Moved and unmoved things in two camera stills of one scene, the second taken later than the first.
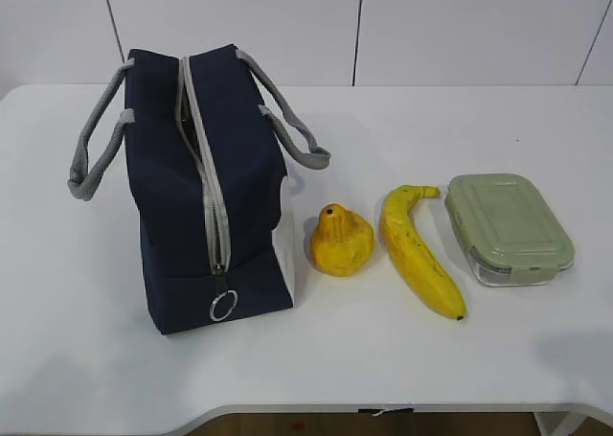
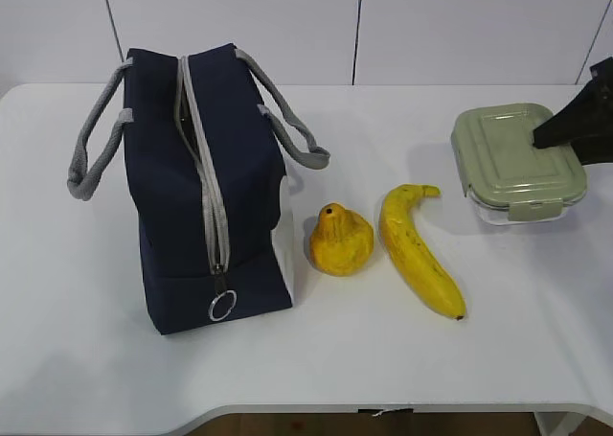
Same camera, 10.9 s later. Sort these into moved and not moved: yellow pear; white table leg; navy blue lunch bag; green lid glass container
Moved: green lid glass container
Not moved: white table leg; yellow pear; navy blue lunch bag
